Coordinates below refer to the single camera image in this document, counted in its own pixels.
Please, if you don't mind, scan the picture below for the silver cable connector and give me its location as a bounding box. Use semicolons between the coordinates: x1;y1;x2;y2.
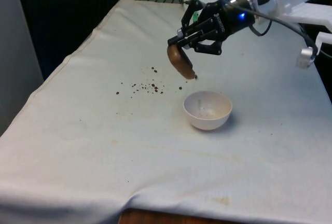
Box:
296;46;319;69

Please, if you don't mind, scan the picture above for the black cable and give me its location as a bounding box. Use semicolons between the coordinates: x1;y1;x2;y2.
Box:
247;8;317;55

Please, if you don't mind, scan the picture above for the white bowl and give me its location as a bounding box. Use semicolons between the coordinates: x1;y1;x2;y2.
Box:
183;91;232;131

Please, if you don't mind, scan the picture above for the white ribbed bracket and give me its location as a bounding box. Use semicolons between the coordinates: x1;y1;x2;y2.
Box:
281;1;332;26

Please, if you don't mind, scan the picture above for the grey panel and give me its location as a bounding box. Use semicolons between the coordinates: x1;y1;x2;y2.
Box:
0;0;44;137

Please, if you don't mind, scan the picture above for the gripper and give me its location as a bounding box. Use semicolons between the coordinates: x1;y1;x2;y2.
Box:
168;0;257;55

